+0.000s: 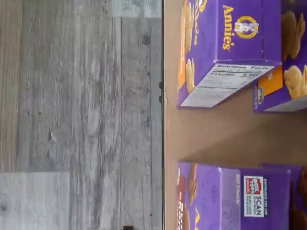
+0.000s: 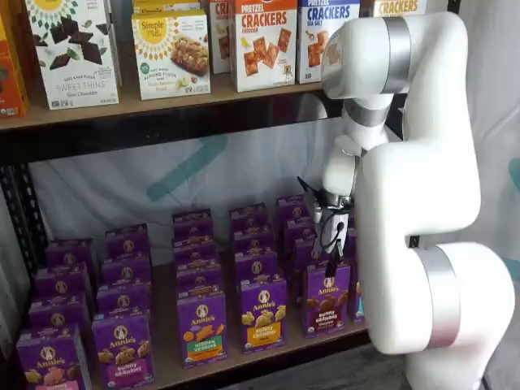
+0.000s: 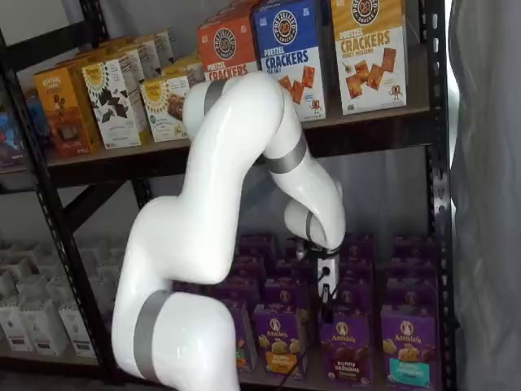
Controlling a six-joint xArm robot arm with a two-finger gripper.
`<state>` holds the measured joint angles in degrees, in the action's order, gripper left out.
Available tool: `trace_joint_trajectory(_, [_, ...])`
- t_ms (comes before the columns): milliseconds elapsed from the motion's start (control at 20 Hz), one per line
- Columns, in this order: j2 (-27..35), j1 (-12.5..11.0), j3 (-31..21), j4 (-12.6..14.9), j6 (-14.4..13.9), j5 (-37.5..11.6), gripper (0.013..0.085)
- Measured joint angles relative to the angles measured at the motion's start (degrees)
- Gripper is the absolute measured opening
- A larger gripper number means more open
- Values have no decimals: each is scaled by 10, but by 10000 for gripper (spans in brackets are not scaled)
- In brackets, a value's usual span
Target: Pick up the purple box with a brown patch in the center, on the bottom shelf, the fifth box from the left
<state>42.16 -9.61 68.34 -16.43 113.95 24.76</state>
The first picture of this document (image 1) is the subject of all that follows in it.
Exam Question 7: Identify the purple Annie's box brown patch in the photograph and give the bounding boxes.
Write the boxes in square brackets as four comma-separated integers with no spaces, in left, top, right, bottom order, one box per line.
[177,162,291,230]
[260,163,307,230]

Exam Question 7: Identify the black metal shelf wooden boards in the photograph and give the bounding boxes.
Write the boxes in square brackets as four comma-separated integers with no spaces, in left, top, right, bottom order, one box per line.
[157,0,307,230]

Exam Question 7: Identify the purple Annie's box orange patch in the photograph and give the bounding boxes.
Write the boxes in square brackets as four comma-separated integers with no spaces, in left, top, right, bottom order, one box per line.
[253,0,307,114]
[177,0,283,108]

